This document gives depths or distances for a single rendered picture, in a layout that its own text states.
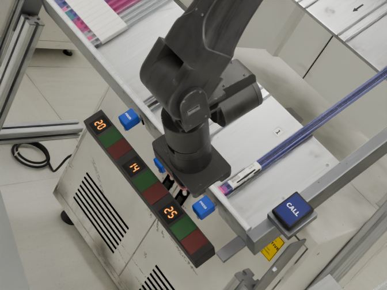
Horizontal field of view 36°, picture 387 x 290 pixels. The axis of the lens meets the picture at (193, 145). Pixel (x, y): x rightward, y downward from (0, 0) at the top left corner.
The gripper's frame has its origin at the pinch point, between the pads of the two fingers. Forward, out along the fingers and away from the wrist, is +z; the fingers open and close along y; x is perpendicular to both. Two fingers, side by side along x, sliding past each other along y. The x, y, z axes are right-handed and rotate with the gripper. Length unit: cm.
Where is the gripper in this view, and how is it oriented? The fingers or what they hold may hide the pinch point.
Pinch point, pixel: (195, 184)
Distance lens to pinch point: 89.7
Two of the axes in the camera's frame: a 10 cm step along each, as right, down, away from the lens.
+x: -8.0, 5.4, -2.5
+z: 0.7, 5.0, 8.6
